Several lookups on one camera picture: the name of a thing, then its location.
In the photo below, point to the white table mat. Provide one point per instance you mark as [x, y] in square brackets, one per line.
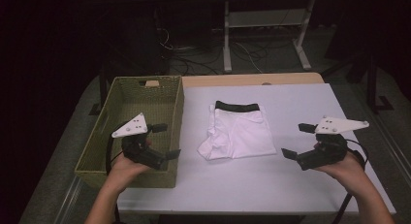
[258, 185]

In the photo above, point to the dark cabinet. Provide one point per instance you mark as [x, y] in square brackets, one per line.
[139, 39]

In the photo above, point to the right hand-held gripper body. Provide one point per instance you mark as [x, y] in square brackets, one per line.
[329, 149]

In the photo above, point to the white metal stand frame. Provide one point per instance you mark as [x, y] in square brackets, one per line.
[227, 39]

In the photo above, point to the person's left hand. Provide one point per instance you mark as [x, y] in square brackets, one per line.
[122, 172]

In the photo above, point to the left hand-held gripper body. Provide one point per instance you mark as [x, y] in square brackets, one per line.
[139, 151]

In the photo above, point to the white boxer shorts black waistband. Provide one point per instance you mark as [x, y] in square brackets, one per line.
[239, 133]

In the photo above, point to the green woven basket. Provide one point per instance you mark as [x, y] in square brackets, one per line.
[161, 98]

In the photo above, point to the black metal stand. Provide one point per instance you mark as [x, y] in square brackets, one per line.
[371, 85]

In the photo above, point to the wooden table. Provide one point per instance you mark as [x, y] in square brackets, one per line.
[252, 79]

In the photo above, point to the person's right hand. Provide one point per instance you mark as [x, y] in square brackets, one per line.
[350, 172]

